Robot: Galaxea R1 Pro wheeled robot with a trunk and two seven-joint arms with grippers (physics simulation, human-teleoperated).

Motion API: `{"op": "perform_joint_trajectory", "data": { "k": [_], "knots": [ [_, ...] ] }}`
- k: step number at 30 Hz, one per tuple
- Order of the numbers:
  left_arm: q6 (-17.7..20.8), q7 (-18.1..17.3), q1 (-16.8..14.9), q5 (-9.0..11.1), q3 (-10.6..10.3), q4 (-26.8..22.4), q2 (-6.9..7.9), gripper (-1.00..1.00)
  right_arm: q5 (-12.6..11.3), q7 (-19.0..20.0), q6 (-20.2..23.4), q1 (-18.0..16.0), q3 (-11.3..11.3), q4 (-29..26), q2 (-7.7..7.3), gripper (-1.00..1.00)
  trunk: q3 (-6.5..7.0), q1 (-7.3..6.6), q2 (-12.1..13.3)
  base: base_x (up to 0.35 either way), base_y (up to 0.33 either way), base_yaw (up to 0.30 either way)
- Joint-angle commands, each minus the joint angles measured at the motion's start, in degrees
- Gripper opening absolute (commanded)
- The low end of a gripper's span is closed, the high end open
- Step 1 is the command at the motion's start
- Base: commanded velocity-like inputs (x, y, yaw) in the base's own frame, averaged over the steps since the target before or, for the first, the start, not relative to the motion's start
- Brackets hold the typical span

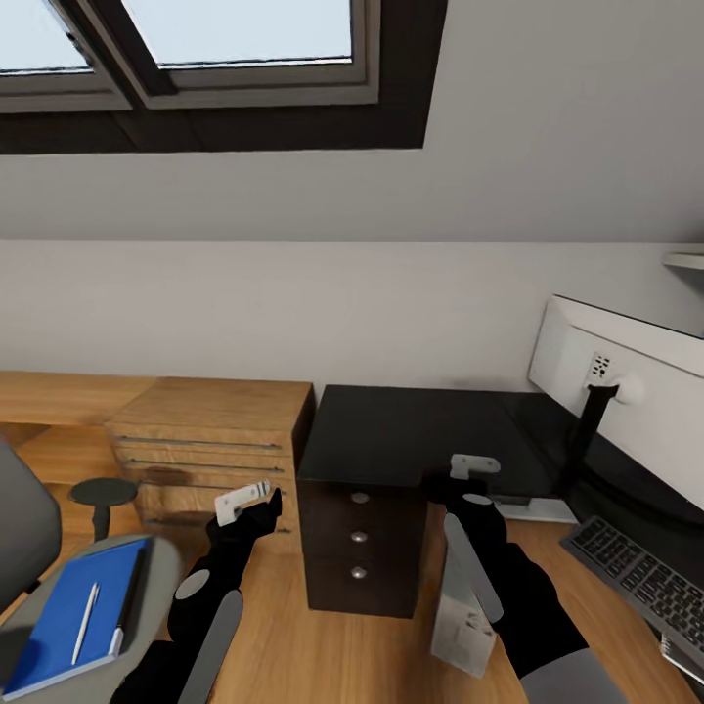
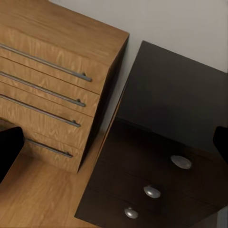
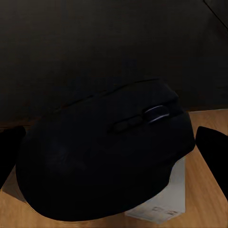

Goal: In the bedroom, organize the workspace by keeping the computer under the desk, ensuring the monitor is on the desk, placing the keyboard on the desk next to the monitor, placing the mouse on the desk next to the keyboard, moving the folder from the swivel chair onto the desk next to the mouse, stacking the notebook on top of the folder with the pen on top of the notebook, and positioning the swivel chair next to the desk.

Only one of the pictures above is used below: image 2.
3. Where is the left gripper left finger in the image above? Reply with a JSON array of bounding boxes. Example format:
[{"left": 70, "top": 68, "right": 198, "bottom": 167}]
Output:
[{"left": 0, "top": 126, "right": 25, "bottom": 183}]

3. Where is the desktop computer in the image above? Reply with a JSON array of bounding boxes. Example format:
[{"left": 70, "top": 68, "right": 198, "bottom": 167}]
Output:
[{"left": 190, "top": 206, "right": 228, "bottom": 228}]

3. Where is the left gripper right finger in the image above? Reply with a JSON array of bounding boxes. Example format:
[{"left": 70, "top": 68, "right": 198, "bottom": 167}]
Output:
[{"left": 213, "top": 126, "right": 228, "bottom": 164}]

